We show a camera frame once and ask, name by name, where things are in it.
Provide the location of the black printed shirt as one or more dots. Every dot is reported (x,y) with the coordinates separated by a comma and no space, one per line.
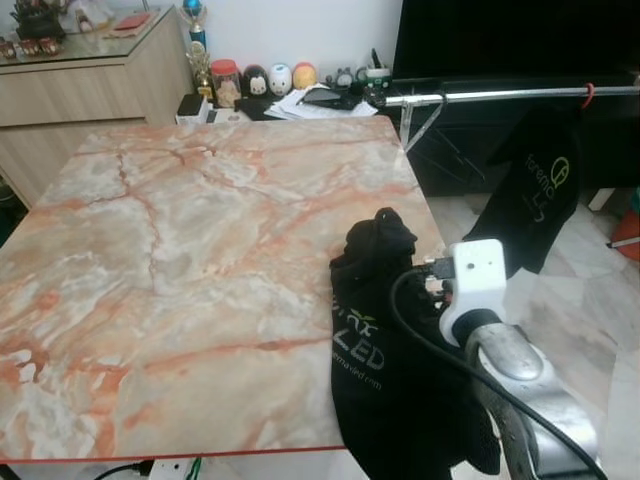
(390,400)

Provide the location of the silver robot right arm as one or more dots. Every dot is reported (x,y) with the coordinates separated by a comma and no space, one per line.
(520,370)

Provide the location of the red plastic hanger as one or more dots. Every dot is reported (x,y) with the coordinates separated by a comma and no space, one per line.
(590,88)

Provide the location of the black foremax logo shirt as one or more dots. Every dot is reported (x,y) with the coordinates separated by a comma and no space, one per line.
(530,210)

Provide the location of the silver metal clothes rack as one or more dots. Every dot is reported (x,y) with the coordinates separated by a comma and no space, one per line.
(500,95)

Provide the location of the white mug with pens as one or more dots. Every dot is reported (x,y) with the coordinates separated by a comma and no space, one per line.
(377,80)

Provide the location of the black wallet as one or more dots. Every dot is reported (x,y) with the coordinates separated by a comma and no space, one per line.
(322,97)

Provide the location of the small grey toy figure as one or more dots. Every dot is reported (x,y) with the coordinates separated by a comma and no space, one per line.
(346,79)

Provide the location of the white paper stack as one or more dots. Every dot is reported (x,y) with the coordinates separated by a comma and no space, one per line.
(285,107)

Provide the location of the orange round toy figure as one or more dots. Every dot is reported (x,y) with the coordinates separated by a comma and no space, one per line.
(304,75)

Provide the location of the black flat television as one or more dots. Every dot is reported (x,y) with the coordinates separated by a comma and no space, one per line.
(510,40)

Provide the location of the white round toy figure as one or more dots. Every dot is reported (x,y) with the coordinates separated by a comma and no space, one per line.
(280,80)

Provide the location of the black white toy figure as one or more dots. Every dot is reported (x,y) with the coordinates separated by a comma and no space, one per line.
(255,82)

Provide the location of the red lid glass jar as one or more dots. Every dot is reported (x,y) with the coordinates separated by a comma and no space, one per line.
(226,88)

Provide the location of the black white box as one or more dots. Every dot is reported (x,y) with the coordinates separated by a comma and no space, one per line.
(192,108)

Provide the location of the white power strip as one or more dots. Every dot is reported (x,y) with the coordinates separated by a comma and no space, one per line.
(172,470)

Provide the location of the small gold trophy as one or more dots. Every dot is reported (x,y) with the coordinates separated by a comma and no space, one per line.
(200,70)

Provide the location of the blue gold trophy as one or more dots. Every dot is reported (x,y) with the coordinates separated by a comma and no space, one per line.
(195,18)

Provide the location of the wooden sideboard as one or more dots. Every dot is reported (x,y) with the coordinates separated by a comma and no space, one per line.
(90,110)

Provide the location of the red booklet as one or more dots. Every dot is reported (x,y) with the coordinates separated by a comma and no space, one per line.
(130,20)

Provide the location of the dark ornament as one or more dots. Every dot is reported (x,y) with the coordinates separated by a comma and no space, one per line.
(38,20)

